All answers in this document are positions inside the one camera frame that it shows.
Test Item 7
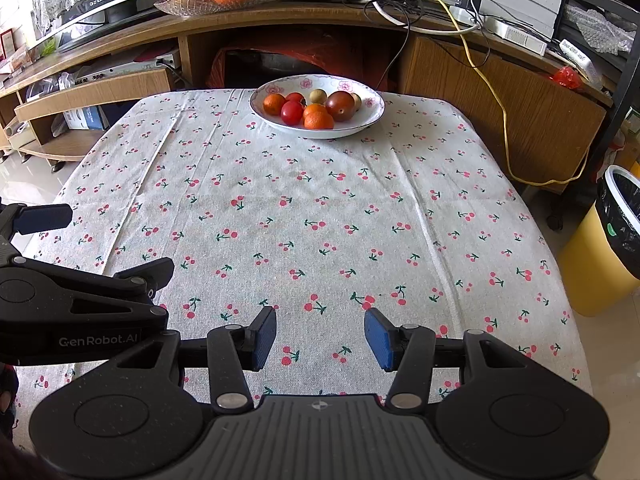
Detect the white cable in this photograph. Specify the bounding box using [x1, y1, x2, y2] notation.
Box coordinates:
[372, 0, 483, 37]

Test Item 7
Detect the cherry print tablecloth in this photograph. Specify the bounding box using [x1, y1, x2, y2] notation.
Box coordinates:
[12, 88, 594, 451]

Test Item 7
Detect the white floral bowl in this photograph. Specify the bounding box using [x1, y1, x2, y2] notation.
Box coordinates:
[249, 75, 386, 140]

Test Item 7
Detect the silver set-top box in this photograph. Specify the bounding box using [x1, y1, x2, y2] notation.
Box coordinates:
[75, 52, 181, 86]

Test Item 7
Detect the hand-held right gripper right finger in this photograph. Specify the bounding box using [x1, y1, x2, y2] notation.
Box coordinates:
[364, 307, 556, 409]

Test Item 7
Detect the bubble wrap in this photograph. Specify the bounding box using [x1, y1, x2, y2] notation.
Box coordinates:
[570, 7, 636, 54]

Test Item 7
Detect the wooden television cabinet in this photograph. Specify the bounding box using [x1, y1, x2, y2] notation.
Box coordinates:
[0, 0, 618, 196]

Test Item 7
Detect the yellow network cable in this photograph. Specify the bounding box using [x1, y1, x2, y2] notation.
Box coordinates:
[305, 0, 591, 187]

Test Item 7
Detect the white power strip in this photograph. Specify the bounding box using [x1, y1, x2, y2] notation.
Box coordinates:
[448, 4, 488, 27]

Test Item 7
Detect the small red plastic bag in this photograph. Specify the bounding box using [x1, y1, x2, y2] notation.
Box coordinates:
[551, 66, 581, 87]

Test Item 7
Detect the flat screen television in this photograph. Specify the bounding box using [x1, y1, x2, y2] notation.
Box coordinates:
[30, 0, 196, 54]

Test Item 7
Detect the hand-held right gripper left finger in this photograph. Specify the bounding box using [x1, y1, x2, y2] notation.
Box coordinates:
[107, 306, 277, 409]

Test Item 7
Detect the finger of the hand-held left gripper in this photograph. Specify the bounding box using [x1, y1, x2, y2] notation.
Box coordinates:
[50, 257, 175, 323]
[0, 203, 74, 261]

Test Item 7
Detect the black shelf rack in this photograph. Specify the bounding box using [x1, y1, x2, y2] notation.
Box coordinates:
[552, 0, 640, 186]

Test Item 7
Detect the large red plastic bag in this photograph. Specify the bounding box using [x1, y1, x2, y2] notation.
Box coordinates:
[206, 42, 401, 92]

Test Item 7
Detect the white and blue box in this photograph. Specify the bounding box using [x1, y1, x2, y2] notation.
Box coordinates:
[62, 105, 110, 132]

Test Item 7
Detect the black cable tangle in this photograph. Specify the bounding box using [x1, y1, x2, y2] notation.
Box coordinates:
[340, 0, 496, 92]

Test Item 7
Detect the white modem box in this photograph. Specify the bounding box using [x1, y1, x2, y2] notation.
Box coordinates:
[485, 16, 548, 56]

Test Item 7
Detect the black bin liner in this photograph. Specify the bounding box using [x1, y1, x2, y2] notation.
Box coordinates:
[597, 165, 640, 281]

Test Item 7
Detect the yellow trash bin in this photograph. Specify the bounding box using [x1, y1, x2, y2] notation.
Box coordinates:
[556, 165, 640, 317]

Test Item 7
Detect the small white router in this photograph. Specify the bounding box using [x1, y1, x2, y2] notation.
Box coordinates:
[558, 38, 602, 87]

